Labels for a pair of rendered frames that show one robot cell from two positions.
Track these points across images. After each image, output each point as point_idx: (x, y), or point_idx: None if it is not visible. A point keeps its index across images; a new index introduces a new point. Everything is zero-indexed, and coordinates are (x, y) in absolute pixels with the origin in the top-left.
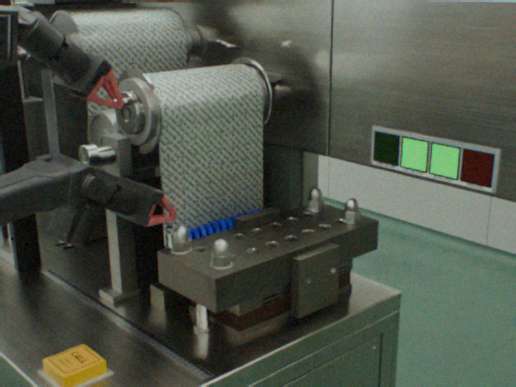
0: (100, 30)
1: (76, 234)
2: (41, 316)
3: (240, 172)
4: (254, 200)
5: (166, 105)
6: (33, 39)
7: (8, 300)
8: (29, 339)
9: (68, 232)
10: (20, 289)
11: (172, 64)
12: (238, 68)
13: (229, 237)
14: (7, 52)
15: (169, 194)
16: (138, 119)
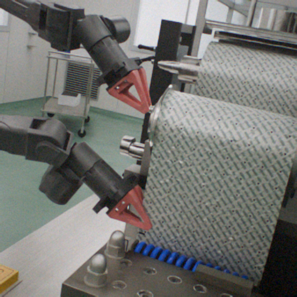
0: (222, 60)
1: (50, 188)
2: (68, 247)
3: (238, 226)
4: (250, 265)
5: (167, 121)
6: (77, 32)
7: (82, 230)
8: (33, 251)
9: (42, 183)
10: (101, 229)
11: (286, 110)
12: (286, 120)
13: (168, 274)
14: (66, 39)
15: (148, 204)
16: (148, 126)
